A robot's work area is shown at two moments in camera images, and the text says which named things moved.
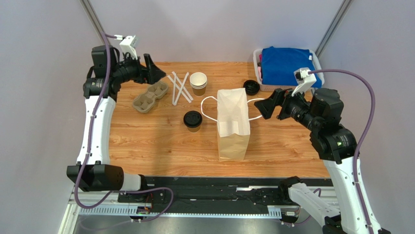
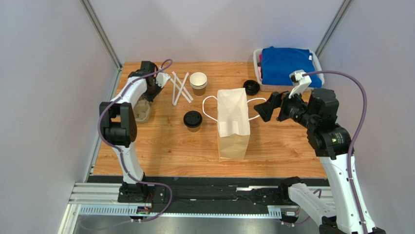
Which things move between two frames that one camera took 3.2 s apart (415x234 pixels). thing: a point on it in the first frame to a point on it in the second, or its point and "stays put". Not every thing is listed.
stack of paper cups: (198, 81) stays put
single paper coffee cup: (194, 129) stays put
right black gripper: (279, 106) stays put
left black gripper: (150, 75) to (151, 98)
